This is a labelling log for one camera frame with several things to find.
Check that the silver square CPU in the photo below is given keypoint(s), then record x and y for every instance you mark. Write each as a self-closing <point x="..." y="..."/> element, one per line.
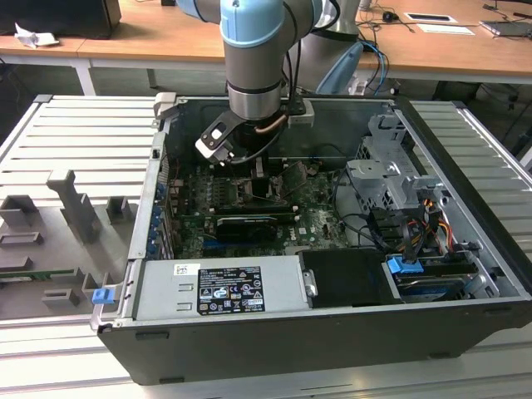
<point x="246" y="191"/>

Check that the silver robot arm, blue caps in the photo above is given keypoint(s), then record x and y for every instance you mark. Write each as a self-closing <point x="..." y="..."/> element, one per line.
<point x="253" y="75"/>

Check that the black RAM slot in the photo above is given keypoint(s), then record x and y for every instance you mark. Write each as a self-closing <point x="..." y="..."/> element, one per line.
<point x="277" y="160"/>
<point x="277" y="168"/>
<point x="287" y="215"/>
<point x="282" y="207"/>

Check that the CPU socket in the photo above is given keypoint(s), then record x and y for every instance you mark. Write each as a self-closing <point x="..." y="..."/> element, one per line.
<point x="274" y="198"/>

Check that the black graphics card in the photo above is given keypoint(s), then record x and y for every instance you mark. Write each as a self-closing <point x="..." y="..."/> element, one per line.
<point x="245" y="230"/>

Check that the green motherboard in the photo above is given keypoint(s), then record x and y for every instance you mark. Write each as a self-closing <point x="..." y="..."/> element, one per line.
<point x="320" y="224"/>

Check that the white plastic holder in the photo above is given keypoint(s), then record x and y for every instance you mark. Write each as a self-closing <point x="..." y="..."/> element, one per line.
<point x="357" y="85"/>

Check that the silver metal drive cage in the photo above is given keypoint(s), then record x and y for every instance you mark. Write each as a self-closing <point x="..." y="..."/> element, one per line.
<point x="374" y="174"/>

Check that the wooden desk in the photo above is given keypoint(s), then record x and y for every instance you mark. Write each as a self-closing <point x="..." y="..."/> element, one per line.
<point x="166" y="37"/>

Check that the black plastic shroud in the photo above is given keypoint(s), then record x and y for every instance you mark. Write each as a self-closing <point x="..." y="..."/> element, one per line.
<point x="345" y="278"/>

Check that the grey power supply unit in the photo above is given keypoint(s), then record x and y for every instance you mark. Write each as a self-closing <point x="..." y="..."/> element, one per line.
<point x="158" y="291"/>

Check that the black computer mouse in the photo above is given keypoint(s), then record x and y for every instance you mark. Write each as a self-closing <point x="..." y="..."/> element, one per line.
<point x="390" y="16"/>

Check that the blue disk carrier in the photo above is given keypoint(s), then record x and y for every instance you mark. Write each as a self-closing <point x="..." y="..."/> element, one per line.
<point x="403" y="266"/>

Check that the black open PC case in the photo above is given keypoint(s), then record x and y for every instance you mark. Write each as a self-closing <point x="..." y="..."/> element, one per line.
<point x="291" y="345"/>

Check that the blue plastic latch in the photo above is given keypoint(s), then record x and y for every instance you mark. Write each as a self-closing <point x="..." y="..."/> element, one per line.
<point x="102" y="296"/>

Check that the grey parts rack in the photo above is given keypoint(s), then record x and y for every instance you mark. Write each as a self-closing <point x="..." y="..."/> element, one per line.
<point x="54" y="232"/>

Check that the black box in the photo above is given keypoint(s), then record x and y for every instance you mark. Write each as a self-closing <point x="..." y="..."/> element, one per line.
<point x="62" y="16"/>

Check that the white paper sheet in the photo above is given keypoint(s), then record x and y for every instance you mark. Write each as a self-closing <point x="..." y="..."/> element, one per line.
<point x="446" y="29"/>

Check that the crumpled white paper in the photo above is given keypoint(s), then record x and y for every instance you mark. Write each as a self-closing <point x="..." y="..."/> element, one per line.
<point x="35" y="39"/>

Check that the green RAM stick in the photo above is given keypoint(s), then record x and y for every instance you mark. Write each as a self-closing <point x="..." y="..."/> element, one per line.
<point x="37" y="274"/>

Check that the grey laptop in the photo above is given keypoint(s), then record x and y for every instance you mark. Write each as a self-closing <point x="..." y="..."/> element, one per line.
<point x="507" y="28"/>

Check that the white wrist camera, black bracket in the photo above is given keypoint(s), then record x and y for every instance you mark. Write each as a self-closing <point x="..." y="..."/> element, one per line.
<point x="212" y="143"/>

